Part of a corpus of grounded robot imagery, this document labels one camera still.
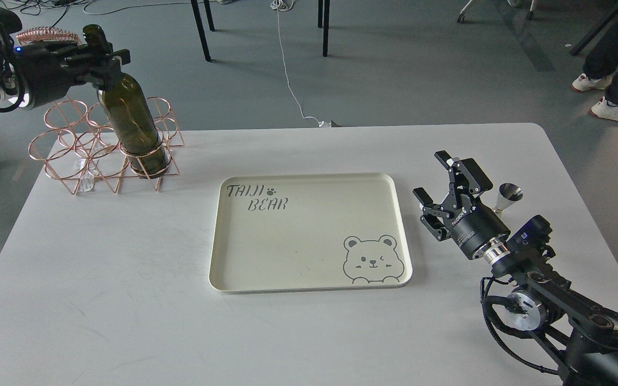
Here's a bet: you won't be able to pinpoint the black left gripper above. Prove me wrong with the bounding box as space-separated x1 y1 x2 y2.
14 42 130 109

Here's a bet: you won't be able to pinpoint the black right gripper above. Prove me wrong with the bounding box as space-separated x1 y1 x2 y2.
413 151 510 261

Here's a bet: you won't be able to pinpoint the dark green wine bottle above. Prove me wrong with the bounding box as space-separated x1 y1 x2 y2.
83 24 168 179

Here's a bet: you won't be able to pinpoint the silver metal jigger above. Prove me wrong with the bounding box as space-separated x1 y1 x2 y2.
492 183 524 215

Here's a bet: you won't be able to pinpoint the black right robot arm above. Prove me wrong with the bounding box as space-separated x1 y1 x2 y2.
414 151 618 385

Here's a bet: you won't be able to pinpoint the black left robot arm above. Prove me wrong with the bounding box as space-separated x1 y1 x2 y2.
0 7 130 113

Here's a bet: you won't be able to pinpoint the cream bear serving tray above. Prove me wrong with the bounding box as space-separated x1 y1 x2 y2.
209 173 414 293

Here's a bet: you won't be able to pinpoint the black table legs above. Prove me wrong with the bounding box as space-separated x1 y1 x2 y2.
190 0 331 63

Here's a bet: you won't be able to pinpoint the copper wire wine rack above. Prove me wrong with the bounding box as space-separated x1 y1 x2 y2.
16 27 185 196

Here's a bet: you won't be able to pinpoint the white cable on floor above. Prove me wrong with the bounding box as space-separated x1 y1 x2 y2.
270 0 332 128

